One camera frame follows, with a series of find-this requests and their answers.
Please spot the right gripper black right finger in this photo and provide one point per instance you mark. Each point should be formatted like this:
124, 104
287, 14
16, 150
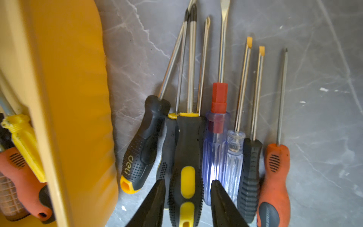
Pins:
224, 212

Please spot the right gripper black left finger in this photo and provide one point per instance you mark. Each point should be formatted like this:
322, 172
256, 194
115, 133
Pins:
150, 213

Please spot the black yellow handle screwdriver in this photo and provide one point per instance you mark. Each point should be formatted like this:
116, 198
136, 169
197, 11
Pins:
186, 184

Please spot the large black handle screwdriver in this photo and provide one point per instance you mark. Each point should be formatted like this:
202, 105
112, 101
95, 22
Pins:
141, 153

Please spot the yellow plastic storage box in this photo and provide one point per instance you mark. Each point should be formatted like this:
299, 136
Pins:
53, 68

